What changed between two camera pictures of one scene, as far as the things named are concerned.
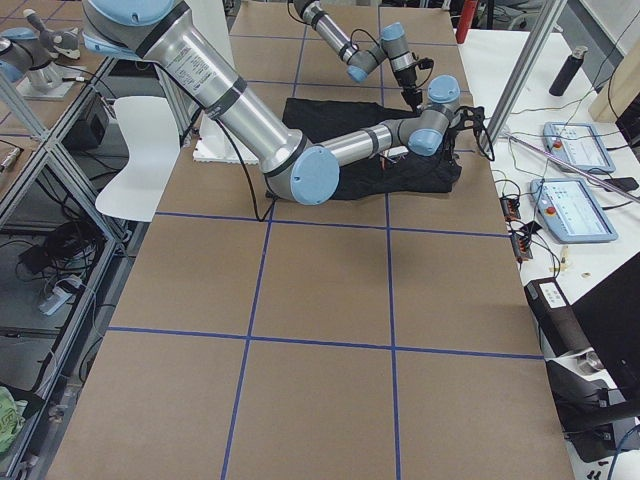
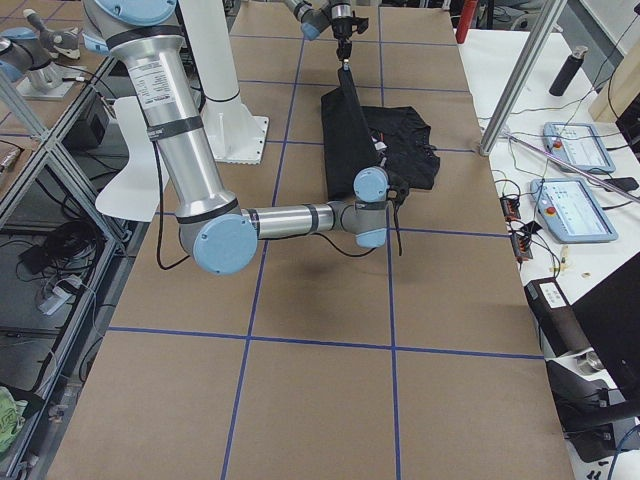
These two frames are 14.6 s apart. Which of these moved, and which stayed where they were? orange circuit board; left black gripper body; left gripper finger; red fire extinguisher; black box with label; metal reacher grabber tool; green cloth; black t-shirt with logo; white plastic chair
Moved: black t-shirt with logo; left black gripper body; left gripper finger
Stayed: green cloth; black box with label; white plastic chair; orange circuit board; metal reacher grabber tool; red fire extinguisher
